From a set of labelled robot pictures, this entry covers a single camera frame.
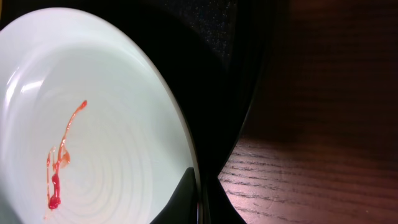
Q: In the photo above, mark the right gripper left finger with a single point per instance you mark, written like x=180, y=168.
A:
x=180, y=199

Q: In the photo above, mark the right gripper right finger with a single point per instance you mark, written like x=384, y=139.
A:
x=217, y=207

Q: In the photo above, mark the light blue plate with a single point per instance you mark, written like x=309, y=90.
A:
x=90, y=130

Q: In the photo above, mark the black round tray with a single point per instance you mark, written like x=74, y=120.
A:
x=211, y=54

